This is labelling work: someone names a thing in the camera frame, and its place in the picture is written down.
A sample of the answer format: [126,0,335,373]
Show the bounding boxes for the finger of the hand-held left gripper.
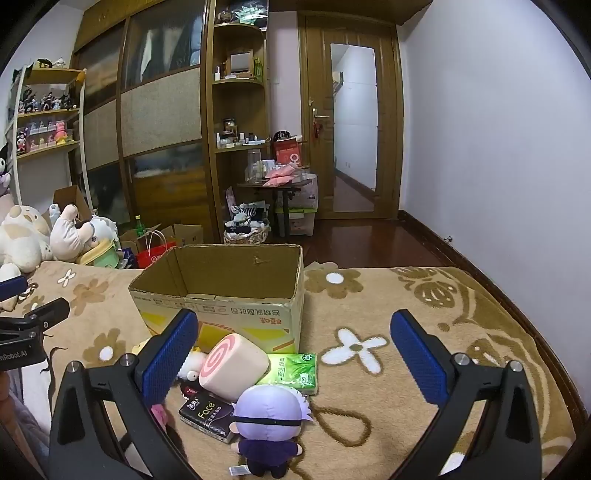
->
[0,274,28,301]
[0,298,71,344]

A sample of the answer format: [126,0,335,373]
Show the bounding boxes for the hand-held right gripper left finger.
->
[48,308,218,480]

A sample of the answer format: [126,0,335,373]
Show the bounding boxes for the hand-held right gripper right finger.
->
[390,309,543,480]

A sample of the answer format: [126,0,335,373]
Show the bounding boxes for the white plush with yellow ears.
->
[177,347,206,384]

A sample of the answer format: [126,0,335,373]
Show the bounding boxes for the black tissue pack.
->
[179,396,241,445]

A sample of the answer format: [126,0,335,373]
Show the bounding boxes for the pink swirl roll plush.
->
[198,333,271,401]

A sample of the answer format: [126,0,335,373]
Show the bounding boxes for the purple-haired doll plush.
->
[228,384,315,478]

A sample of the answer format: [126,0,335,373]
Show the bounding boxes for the green tissue pack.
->
[252,352,319,397]

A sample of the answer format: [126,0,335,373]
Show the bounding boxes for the red packet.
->
[179,381,206,403]

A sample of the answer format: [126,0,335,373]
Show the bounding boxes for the cream spotted plush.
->
[0,204,54,273]

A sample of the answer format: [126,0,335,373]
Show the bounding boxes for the grey fuzzy cloth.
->
[0,369,51,462]

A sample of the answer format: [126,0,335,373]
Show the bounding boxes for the brown floral blanket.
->
[0,261,578,480]

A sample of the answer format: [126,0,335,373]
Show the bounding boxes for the white and pink plush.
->
[50,203,121,264]

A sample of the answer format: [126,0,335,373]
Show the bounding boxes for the green yellow plush toy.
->
[78,239,121,268]

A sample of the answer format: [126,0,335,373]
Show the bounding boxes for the large open cardboard box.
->
[46,185,93,222]

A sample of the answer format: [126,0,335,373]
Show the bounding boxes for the red paper bag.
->
[136,230,178,270]

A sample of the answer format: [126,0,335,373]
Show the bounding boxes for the black and white plush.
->
[0,143,12,195]

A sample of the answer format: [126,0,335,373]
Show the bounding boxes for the open cardboard floor box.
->
[159,224,205,250]

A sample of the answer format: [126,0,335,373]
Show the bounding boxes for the wicker basket with socks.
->
[224,203,271,244]

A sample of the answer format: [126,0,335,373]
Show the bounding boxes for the row of pink figurines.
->
[28,120,77,148]

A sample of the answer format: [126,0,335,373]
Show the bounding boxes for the white shelf rack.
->
[4,65,90,208]

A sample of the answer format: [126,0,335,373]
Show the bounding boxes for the clear storage bin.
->
[276,207,317,238]

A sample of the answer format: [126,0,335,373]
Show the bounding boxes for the row of dark figurines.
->
[18,88,79,114]

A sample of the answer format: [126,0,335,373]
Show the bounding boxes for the white printed pack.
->
[291,174,319,210]

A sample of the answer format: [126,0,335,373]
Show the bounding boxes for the small dark side table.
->
[238,179,312,238]

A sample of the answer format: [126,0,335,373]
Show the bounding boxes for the clear plastic jar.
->
[247,148,264,183]

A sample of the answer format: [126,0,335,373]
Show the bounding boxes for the pink packets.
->
[263,165,296,185]

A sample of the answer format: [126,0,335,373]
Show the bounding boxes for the wooden corner shelf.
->
[205,0,271,245]

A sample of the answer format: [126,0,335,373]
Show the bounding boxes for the group of toiletry bottles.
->
[216,119,269,149]

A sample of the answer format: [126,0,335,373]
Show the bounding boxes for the wooden wardrobe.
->
[71,0,218,245]

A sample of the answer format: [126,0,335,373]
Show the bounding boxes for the red box with white print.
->
[272,140,305,168]

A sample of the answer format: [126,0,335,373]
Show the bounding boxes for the wooden door with glass panel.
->
[298,11,400,220]

